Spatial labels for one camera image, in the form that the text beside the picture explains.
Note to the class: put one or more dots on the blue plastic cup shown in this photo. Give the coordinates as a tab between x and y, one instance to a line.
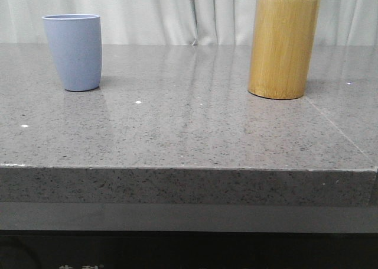
75	42

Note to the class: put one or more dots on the white pleated curtain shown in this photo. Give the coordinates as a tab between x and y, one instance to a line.
184	22

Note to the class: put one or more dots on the bamboo wooden cylinder holder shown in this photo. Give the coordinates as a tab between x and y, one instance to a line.
283	38

